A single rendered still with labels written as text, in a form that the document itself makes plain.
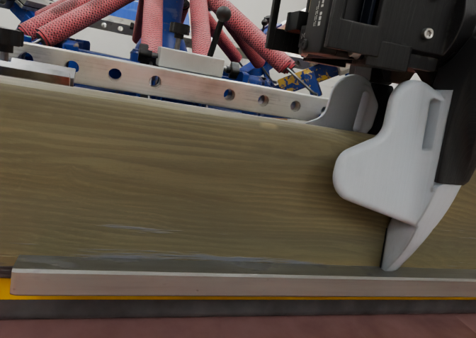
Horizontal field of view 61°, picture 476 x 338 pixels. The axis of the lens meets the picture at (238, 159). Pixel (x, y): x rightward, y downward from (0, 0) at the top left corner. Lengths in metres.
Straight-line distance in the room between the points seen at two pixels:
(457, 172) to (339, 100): 0.07
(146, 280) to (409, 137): 0.13
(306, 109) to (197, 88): 0.22
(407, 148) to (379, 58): 0.04
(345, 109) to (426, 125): 0.05
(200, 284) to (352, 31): 0.12
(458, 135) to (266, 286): 0.10
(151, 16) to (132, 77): 0.36
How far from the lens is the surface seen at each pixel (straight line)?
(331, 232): 0.20
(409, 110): 0.19
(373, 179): 0.18
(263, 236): 0.19
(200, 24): 1.08
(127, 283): 0.17
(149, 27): 1.02
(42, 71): 0.49
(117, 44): 4.63
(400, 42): 0.18
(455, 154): 0.20
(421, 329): 0.26
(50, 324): 0.20
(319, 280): 0.19
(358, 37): 0.17
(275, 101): 0.78
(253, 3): 4.89
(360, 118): 0.24
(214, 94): 0.75
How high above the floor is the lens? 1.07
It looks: 13 degrees down
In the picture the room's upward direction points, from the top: 11 degrees clockwise
